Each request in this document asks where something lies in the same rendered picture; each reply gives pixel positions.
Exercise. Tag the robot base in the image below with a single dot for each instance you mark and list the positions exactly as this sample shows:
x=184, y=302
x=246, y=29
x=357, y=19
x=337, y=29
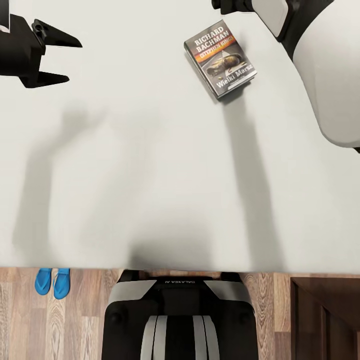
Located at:
x=133, y=301

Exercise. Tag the sandal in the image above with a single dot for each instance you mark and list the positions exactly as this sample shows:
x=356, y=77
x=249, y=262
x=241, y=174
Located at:
x=43, y=281
x=62, y=284

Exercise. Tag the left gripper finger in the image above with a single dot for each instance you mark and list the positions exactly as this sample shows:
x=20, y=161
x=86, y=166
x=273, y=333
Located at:
x=46, y=79
x=48, y=35

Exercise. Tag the hardback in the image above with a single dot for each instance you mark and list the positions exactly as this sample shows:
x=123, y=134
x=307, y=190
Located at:
x=220, y=59

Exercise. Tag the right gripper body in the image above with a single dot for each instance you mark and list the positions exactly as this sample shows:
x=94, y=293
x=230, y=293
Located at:
x=232, y=6

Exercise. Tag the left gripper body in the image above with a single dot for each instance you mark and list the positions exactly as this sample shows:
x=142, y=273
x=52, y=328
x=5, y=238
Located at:
x=20, y=52

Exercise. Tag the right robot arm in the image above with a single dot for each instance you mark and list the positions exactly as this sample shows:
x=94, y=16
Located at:
x=322, y=39

